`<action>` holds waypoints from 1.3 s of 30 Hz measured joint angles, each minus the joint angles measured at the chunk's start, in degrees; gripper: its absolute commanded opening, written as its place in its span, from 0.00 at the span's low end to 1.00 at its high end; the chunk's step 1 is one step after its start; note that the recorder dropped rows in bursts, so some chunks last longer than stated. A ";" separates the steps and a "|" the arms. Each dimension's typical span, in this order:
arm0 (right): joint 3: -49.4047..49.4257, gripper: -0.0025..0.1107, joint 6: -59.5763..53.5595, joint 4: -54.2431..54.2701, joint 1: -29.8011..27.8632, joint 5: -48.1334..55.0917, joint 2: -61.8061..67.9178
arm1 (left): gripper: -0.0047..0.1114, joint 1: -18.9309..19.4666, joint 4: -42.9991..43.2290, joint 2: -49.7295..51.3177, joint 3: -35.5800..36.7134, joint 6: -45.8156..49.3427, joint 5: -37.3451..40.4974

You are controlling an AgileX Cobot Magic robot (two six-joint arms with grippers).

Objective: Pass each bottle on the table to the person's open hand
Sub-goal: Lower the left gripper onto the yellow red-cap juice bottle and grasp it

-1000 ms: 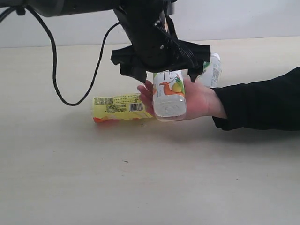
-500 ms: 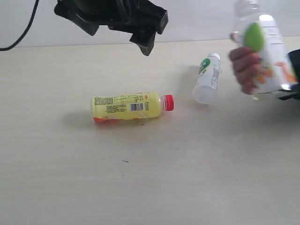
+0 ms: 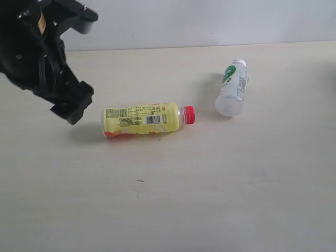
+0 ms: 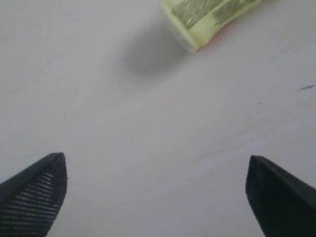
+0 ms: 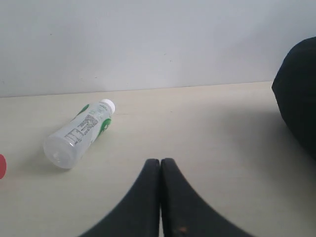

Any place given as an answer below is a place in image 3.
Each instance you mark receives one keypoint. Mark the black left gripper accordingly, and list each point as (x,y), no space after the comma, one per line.
(33,58)

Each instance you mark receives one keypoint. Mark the yellow label juice bottle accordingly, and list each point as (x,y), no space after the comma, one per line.
(146,119)

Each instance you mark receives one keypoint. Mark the clear bottle green white label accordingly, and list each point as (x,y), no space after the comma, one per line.
(230,101)

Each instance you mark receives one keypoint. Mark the black wrist camera on left gripper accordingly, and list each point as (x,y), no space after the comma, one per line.
(69,14)

